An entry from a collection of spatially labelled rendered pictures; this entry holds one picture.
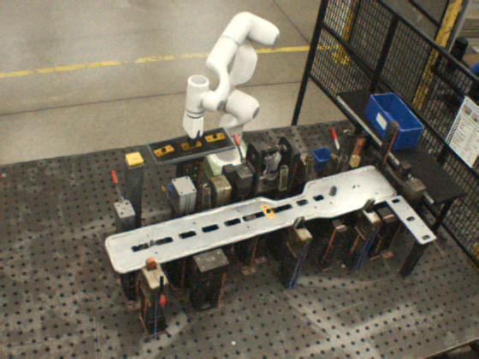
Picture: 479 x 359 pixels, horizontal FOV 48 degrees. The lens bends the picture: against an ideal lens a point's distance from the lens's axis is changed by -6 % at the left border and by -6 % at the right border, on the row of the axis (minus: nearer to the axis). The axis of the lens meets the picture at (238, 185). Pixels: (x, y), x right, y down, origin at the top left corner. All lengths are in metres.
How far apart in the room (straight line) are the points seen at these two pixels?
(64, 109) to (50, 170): 1.60
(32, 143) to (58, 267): 1.84
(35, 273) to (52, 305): 0.20
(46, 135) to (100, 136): 0.41
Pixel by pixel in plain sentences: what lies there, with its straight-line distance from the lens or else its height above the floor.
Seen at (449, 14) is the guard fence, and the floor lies 1.20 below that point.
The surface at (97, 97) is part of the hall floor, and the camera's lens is 4.68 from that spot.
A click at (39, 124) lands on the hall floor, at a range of 4.45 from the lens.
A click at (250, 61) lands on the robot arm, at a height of 1.42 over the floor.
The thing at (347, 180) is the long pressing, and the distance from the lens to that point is 2.71.
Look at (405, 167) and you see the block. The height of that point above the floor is 1.08.
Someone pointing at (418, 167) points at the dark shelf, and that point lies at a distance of 2.91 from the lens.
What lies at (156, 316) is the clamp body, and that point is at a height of 0.86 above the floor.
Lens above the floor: 2.76
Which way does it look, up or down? 44 degrees down
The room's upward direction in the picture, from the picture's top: 11 degrees clockwise
